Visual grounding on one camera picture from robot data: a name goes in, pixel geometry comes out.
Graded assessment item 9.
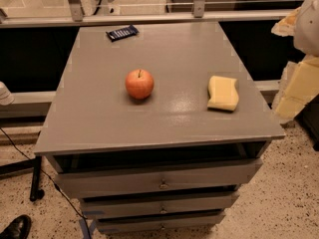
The black stand leg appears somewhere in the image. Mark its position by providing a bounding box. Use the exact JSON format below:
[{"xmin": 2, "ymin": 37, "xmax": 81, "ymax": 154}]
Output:
[{"xmin": 0, "ymin": 156, "xmax": 44, "ymax": 202}]

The white object at left edge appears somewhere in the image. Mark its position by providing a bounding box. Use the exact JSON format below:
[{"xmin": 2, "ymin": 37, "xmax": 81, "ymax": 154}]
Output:
[{"xmin": 0, "ymin": 82, "xmax": 14, "ymax": 106}]

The black shoe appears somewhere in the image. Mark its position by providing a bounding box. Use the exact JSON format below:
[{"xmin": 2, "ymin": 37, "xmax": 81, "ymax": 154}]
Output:
[{"xmin": 0, "ymin": 215, "xmax": 32, "ymax": 239}]

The top grey drawer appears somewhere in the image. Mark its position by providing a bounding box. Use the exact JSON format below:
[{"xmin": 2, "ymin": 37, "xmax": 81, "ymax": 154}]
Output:
[{"xmin": 55, "ymin": 158, "xmax": 262, "ymax": 198}]

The grey drawer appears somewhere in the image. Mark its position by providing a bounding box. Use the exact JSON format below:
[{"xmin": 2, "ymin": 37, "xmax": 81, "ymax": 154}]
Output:
[
  {"xmin": 81, "ymin": 191, "xmax": 239, "ymax": 219},
  {"xmin": 55, "ymin": 158, "xmax": 262, "ymax": 198},
  {"xmin": 96, "ymin": 209, "xmax": 225, "ymax": 234}
]

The red apple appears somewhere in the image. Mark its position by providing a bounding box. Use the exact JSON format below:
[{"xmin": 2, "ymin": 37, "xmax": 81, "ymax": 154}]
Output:
[{"xmin": 125, "ymin": 69, "xmax": 155, "ymax": 100}]

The grey metal railing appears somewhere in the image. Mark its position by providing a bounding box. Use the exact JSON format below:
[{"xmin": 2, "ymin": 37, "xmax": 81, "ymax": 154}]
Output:
[{"xmin": 0, "ymin": 0, "xmax": 304, "ymax": 28}]

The black cable on floor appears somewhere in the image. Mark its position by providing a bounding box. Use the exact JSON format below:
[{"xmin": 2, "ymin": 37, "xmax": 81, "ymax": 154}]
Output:
[{"xmin": 0, "ymin": 126, "xmax": 93, "ymax": 239}]

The bottom grey drawer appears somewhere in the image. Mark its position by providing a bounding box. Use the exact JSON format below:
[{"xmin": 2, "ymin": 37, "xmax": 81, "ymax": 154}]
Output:
[{"xmin": 96, "ymin": 209, "xmax": 225, "ymax": 234}]

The grey drawer cabinet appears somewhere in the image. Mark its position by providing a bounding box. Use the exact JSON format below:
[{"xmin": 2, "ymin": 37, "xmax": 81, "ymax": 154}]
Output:
[{"xmin": 33, "ymin": 21, "xmax": 287, "ymax": 236}]

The middle grey drawer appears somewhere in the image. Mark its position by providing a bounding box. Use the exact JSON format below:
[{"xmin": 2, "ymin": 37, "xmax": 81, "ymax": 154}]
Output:
[{"xmin": 81, "ymin": 191, "xmax": 239, "ymax": 219}]

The yellow sponge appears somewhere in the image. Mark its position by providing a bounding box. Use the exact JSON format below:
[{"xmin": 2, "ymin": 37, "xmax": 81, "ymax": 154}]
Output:
[{"xmin": 207, "ymin": 76, "xmax": 239, "ymax": 112}]

